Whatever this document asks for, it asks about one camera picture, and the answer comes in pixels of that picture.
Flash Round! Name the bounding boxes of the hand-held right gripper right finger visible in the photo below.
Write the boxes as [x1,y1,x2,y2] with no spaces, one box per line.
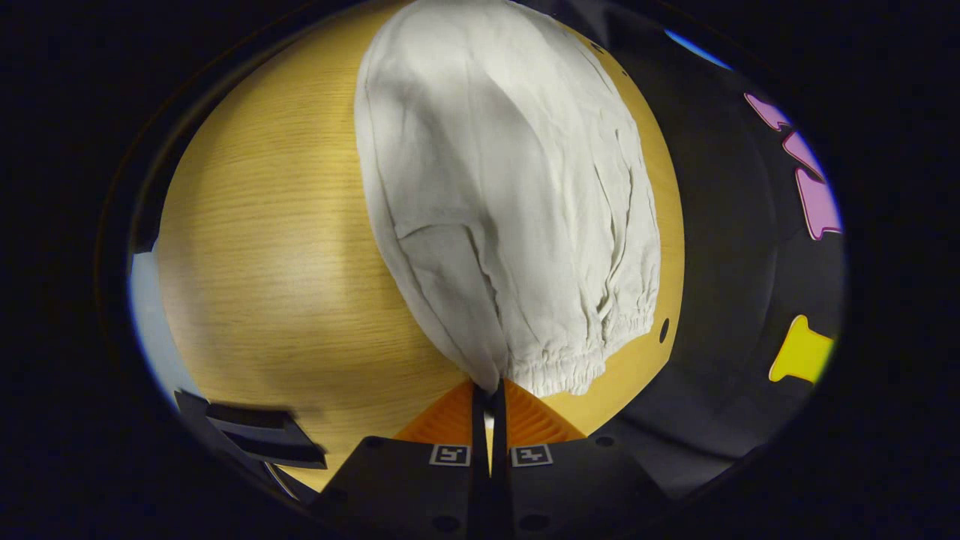
[493,379,673,540]

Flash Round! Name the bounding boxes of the white jeans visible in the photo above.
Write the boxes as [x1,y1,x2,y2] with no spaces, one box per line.
[354,0,663,399]

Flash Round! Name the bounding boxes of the black backdrop cloth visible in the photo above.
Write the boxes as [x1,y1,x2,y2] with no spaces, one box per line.
[517,0,847,500]

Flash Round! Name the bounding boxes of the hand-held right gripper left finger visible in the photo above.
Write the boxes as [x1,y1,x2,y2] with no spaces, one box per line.
[311,380,493,540]

